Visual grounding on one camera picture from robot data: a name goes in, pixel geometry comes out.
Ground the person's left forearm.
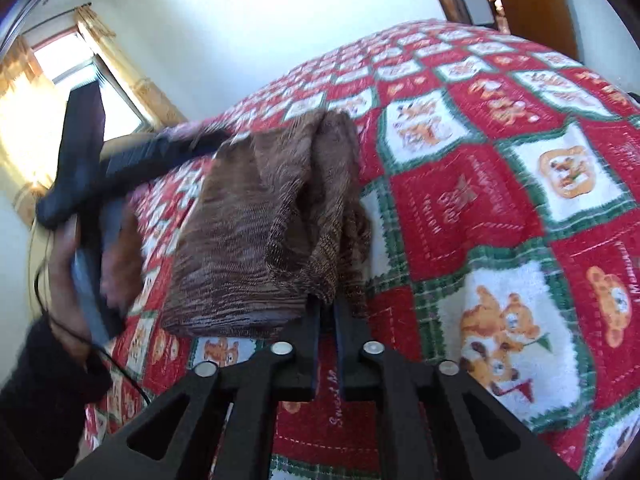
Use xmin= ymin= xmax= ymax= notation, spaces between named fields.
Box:
xmin=0 ymin=317 xmax=115 ymax=480

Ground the brown wooden door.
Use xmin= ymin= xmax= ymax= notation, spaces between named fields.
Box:
xmin=480 ymin=0 xmax=582 ymax=61

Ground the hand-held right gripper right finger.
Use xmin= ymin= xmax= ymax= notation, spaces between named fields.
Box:
xmin=332 ymin=299 xmax=581 ymax=480

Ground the brown knit garment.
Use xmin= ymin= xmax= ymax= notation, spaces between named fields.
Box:
xmin=162 ymin=109 xmax=373 ymax=339

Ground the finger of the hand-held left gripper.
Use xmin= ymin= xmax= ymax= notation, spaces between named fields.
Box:
xmin=97 ymin=129 xmax=236 ymax=186

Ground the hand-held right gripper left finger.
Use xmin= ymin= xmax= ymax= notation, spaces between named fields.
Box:
xmin=65 ymin=296 xmax=323 ymax=480

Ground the red checkered printed blanket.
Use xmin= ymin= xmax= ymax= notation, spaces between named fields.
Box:
xmin=82 ymin=19 xmax=640 ymax=480

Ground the yellow patterned curtain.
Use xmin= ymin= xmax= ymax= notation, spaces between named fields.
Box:
xmin=75 ymin=6 xmax=187 ymax=132

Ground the window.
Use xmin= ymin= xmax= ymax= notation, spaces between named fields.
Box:
xmin=32 ymin=30 xmax=151 ymax=135

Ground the person's left hand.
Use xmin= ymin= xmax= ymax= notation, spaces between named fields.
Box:
xmin=44 ymin=207 xmax=146 ymax=362

